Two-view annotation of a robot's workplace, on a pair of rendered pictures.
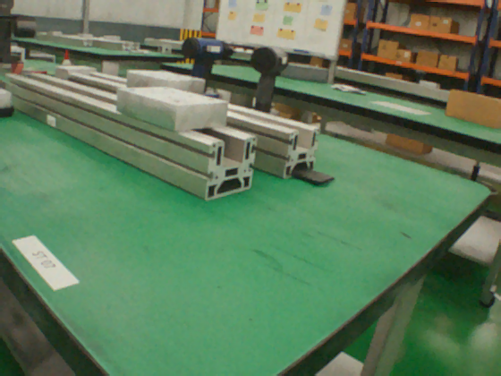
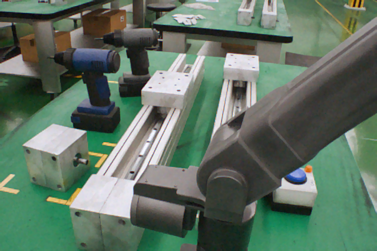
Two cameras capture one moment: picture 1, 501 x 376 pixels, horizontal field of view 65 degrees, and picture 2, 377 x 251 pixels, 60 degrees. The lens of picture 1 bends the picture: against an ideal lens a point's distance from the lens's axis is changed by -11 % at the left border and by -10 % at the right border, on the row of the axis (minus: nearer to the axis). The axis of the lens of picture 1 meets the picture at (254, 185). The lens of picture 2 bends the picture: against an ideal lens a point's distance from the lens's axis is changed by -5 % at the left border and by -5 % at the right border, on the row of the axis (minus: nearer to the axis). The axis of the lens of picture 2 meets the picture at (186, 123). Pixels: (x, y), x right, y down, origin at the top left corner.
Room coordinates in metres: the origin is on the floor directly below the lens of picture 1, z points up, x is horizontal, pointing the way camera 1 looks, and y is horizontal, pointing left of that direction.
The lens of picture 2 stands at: (1.36, 1.03, 1.24)
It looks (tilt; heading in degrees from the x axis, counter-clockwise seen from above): 28 degrees down; 242
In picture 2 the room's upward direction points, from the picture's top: 3 degrees clockwise
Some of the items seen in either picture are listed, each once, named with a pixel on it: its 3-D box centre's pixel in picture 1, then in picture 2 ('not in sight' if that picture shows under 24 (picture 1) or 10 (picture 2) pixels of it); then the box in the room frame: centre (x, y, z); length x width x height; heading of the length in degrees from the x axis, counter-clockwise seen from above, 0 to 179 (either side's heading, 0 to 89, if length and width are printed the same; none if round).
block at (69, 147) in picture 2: not in sight; (63, 158); (1.31, 0.39, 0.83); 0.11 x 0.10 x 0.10; 135
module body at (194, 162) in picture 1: (93, 115); (236, 116); (0.85, 0.36, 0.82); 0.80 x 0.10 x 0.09; 53
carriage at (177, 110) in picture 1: (169, 114); (241, 70); (0.70, 0.16, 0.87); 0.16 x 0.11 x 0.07; 53
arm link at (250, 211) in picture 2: (4, 28); (220, 219); (1.20, 0.82, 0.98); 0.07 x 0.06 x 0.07; 137
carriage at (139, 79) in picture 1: (164, 89); (169, 92); (1.00, 0.24, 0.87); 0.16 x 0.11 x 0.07; 53
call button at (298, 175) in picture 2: not in sight; (295, 175); (0.91, 0.66, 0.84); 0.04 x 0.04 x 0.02
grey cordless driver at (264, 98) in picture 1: (269, 92); (126, 62); (1.04, 0.00, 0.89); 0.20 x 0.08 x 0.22; 165
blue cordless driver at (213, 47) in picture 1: (209, 78); (83, 88); (1.21, 0.17, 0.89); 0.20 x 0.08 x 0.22; 144
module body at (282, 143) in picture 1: (162, 109); (168, 108); (1.00, 0.24, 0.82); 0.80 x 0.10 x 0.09; 53
